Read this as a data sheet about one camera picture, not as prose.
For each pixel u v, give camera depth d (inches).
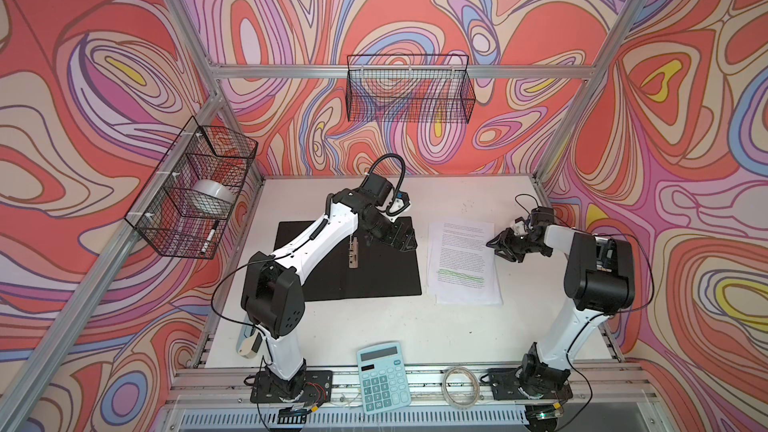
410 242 28.8
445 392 28.3
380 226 27.7
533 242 31.1
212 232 28.9
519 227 37.2
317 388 28.5
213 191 29.0
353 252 37.9
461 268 37.4
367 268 36.7
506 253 35.2
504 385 28.8
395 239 28.3
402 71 34.8
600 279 20.4
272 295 18.0
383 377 28.9
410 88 37.9
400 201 29.9
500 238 35.9
